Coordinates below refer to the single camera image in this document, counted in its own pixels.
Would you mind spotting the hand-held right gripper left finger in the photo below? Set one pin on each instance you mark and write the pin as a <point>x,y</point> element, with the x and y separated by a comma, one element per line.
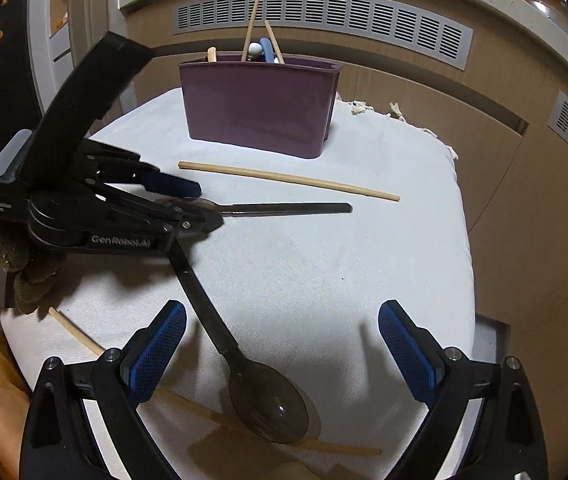
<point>156,350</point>

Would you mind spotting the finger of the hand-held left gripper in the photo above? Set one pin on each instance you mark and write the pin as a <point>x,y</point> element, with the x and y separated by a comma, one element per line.
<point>199,220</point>
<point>174,185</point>

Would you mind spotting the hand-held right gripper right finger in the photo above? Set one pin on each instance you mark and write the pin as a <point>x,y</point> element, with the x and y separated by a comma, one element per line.
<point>406,352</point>

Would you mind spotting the wooden chopstick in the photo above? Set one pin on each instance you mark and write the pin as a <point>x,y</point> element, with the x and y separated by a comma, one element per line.
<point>289,181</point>
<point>253,20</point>
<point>76,332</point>
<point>273,40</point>

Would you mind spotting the purple utensil holder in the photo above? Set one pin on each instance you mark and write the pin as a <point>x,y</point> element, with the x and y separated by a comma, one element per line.
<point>259,105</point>

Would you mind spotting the dark translucent slotted spoon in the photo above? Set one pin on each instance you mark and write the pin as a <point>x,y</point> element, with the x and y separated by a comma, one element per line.
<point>269,405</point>

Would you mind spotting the wooden spoon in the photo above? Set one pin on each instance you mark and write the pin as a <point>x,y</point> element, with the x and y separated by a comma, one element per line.
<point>211,55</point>

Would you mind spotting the metal spoon with white ball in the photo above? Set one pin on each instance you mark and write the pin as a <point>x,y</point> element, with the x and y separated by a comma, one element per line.
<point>252,51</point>

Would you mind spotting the blue spoon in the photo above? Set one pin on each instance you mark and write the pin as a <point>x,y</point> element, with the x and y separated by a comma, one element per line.
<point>266,47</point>

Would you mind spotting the person's left hand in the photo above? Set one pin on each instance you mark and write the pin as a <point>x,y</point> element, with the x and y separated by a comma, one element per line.
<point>9,250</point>

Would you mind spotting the white shelf unit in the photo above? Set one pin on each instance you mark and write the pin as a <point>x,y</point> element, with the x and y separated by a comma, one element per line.
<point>39,60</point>

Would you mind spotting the white table cloth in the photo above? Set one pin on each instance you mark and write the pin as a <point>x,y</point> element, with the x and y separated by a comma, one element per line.
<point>314,285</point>

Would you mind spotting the long grey vent grille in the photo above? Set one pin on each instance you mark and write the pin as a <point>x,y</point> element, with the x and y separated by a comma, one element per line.
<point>324,20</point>

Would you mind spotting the steel pot with lid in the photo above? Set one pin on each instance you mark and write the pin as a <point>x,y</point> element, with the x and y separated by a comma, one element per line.
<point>549,12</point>

